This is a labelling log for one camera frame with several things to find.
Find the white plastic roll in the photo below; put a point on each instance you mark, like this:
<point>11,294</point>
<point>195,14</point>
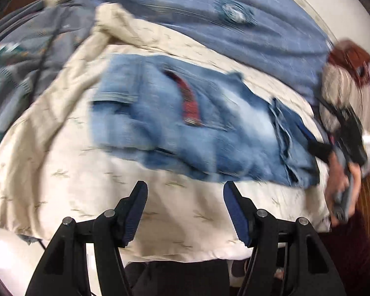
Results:
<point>368,148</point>

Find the blue plaid duvet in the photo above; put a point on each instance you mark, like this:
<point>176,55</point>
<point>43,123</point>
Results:
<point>265,37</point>

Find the cream leaf-print blanket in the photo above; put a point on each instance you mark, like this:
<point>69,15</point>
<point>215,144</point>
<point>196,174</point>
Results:
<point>80,175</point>

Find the grey-blue patterned bed sheet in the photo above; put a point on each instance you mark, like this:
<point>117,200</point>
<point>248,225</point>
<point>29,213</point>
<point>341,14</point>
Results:
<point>18,67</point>

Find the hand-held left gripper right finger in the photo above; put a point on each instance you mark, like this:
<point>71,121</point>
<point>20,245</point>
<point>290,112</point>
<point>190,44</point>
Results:
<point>237,219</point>

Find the person's right hand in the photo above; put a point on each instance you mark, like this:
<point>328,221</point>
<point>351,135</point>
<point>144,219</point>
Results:
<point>334,178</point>

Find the person's dark trousers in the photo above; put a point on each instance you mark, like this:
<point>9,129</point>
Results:
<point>178,277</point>

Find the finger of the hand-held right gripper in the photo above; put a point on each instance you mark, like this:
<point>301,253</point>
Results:
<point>316,146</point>

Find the red woven belt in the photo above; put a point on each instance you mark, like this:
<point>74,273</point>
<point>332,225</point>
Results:
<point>188,98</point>

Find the red-brown glossy bag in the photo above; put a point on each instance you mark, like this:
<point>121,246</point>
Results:
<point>348,55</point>

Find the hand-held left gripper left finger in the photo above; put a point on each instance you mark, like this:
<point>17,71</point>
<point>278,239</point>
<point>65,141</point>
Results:
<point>132,215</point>

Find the faded blue denim pants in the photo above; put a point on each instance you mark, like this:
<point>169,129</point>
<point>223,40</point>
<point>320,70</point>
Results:
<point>228,141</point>

